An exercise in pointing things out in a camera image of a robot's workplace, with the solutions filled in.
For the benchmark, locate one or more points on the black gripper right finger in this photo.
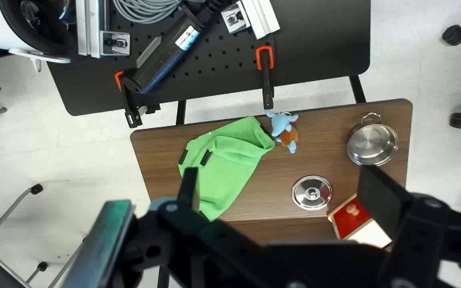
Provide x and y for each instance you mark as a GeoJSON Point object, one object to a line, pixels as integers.
{"type": "Point", "coordinates": [384, 200]}

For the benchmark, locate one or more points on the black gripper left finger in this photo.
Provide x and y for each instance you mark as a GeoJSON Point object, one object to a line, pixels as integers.
{"type": "Point", "coordinates": [190, 189]}

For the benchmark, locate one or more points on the green cloth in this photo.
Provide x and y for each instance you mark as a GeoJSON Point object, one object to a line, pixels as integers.
{"type": "Point", "coordinates": [225, 165]}

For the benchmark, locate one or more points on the red wooden box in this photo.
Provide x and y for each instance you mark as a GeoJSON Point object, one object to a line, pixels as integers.
{"type": "Point", "coordinates": [352, 216]}

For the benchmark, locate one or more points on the silver metal pot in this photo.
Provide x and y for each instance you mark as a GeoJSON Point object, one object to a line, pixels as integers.
{"type": "Point", "coordinates": [372, 144]}

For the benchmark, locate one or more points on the silver pot lid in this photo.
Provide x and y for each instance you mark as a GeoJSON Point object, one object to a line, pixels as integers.
{"type": "Point", "coordinates": [312, 192]}

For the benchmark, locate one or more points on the orange black bar clamp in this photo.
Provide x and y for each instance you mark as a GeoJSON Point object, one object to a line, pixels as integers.
{"type": "Point", "coordinates": [132, 104]}
{"type": "Point", "coordinates": [265, 74]}

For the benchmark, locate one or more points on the grey flat panel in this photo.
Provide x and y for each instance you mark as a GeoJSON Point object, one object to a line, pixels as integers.
{"type": "Point", "coordinates": [100, 245]}

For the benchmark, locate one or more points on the black caster wheel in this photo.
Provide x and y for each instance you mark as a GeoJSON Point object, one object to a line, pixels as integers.
{"type": "Point", "coordinates": [460, 120]}
{"type": "Point", "coordinates": [456, 34]}

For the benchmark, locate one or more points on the blue plush toy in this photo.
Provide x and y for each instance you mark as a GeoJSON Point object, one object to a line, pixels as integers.
{"type": "Point", "coordinates": [281, 125]}

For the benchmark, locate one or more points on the black device with blue label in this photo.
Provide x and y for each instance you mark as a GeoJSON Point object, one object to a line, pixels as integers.
{"type": "Point", "coordinates": [176, 48]}

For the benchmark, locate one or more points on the black perforated workbench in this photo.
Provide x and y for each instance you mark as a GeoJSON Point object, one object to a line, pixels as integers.
{"type": "Point", "coordinates": [316, 37]}

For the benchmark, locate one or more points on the white black round object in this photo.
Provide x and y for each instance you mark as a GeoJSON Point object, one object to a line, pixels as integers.
{"type": "Point", "coordinates": [7, 26]}

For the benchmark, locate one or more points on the silver corner bracket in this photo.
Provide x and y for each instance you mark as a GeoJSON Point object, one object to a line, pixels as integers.
{"type": "Point", "coordinates": [116, 42]}
{"type": "Point", "coordinates": [235, 18]}

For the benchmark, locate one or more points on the grey metal leg frame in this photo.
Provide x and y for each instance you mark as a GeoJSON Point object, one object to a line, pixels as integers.
{"type": "Point", "coordinates": [7, 213]}

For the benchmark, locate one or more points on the aluminium extrusion rail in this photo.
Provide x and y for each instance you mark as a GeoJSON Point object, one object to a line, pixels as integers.
{"type": "Point", "coordinates": [264, 16]}
{"type": "Point", "coordinates": [89, 26]}

